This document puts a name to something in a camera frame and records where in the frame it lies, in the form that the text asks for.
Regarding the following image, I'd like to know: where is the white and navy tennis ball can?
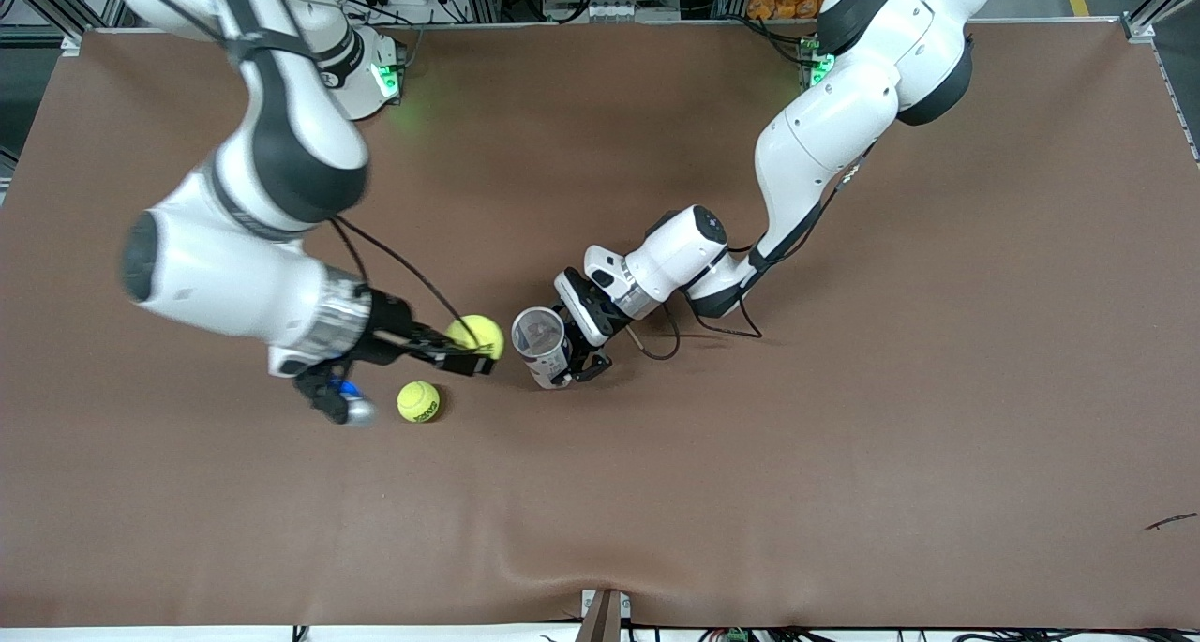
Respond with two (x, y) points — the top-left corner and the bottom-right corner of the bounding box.
(511, 306), (575, 390)

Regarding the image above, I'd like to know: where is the yellow tennis ball black print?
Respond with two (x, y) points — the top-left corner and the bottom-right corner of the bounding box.
(397, 381), (442, 425)

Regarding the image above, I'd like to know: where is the brown table mat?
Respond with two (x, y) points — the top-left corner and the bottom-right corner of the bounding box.
(0, 22), (1200, 629)

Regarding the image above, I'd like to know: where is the white power strip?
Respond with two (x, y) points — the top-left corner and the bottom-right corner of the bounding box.
(579, 0), (683, 22)

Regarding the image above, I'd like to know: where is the brown camera mount post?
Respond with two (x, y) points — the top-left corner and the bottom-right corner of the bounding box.
(577, 589), (632, 642)

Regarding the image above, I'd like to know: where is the aluminium frame post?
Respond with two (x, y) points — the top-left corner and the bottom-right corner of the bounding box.
(0, 0), (90, 52)
(1122, 0), (1200, 43)

